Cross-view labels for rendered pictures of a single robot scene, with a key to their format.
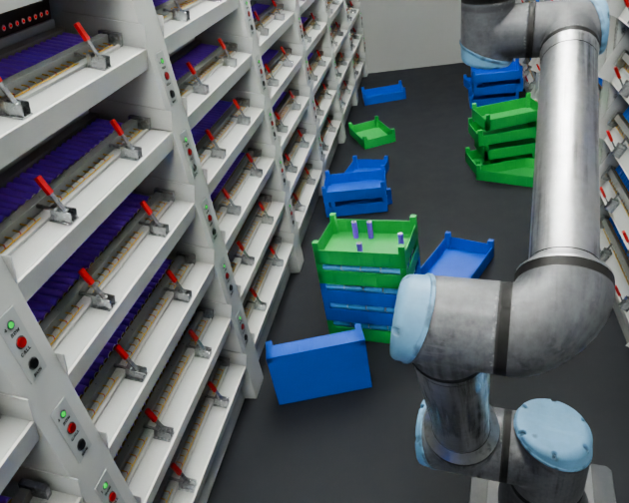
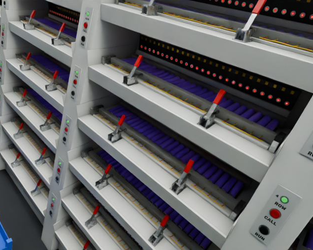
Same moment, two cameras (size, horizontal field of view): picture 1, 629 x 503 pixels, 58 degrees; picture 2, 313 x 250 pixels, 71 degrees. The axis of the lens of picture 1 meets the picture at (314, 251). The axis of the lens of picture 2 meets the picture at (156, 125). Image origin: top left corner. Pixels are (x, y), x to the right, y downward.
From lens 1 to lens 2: 1.25 m
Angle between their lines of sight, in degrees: 93
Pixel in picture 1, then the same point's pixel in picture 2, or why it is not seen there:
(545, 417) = not seen: outside the picture
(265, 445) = not seen: outside the picture
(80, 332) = (100, 127)
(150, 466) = (78, 210)
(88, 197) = (150, 93)
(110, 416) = (85, 167)
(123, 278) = (132, 152)
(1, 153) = (119, 17)
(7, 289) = (84, 62)
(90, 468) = (62, 150)
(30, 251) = (108, 72)
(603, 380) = not seen: outside the picture
